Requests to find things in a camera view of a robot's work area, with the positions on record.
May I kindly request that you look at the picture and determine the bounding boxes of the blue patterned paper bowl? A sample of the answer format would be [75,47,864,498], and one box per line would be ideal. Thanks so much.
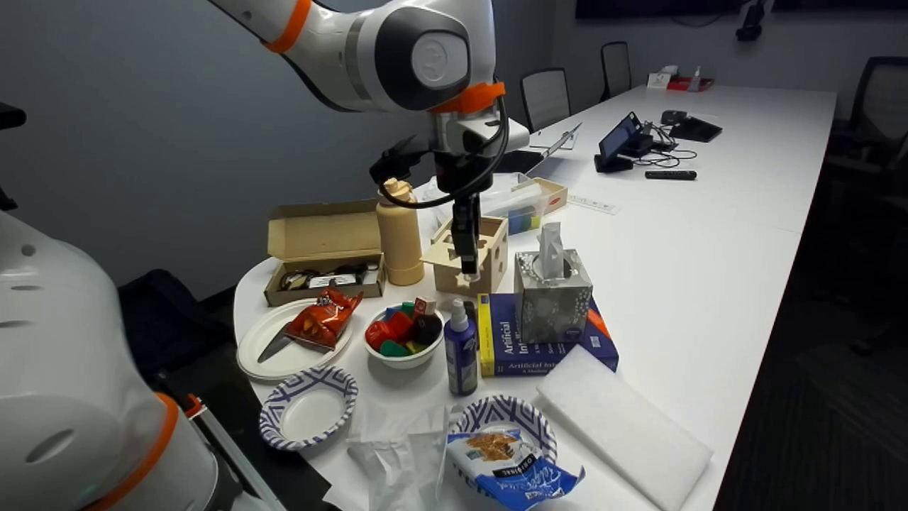
[257,365,358,450]

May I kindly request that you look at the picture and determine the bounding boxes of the clear plastic container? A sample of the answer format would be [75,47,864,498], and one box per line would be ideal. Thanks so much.
[481,173,566,232]

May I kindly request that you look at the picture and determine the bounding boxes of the silver knife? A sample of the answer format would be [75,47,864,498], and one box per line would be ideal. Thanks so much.
[257,324,295,364]

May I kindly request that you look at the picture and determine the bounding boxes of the blue spray bottle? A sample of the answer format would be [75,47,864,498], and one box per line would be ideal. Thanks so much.
[446,297,477,396]

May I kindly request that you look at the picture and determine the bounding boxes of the wooden shape sorter box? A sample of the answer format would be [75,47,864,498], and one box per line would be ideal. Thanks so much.
[422,216,508,297]

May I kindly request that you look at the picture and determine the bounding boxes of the blue snack bag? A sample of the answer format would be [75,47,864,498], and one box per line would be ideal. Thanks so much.
[446,423,585,511]

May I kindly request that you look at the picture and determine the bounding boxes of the white box with red item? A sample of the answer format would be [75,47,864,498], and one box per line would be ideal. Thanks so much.
[647,64,714,90]

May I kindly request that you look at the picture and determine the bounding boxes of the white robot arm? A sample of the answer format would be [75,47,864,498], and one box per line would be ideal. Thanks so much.
[0,0,508,511]

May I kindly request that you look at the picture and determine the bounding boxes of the black remote control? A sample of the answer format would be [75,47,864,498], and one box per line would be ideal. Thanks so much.
[644,171,697,182]

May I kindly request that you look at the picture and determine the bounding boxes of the white paper plate stack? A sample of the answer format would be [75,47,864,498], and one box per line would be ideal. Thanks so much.
[236,300,361,384]

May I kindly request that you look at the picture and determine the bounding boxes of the grey tissue box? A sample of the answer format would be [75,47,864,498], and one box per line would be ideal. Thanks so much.
[512,222,592,344]

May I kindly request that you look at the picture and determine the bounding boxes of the black tablet on stand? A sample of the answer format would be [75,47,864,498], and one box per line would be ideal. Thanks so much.
[592,112,653,173]

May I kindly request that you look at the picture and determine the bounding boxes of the tan water bottle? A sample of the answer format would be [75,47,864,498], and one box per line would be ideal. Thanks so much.
[378,178,422,286]

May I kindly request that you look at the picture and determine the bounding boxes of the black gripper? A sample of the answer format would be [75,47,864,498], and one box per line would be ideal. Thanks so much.
[432,104,508,274]

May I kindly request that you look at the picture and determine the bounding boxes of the blue and yellow book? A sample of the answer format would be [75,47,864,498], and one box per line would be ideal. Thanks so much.
[477,293,617,378]

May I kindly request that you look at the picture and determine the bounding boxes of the red Doritos chip bag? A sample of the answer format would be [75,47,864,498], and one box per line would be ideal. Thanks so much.
[287,290,361,348]

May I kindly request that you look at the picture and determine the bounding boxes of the clear plastic bag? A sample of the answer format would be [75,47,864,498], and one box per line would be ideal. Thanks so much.
[327,430,446,511]

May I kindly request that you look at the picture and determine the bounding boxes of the open cardboard box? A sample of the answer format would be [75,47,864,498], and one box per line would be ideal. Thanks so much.
[263,202,382,307]

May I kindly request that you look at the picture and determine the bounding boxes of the white bowl of coloured blocks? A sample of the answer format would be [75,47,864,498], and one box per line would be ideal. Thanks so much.
[362,297,443,368]

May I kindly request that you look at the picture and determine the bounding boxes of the black office chair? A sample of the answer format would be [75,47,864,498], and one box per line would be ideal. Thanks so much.
[520,39,633,129]

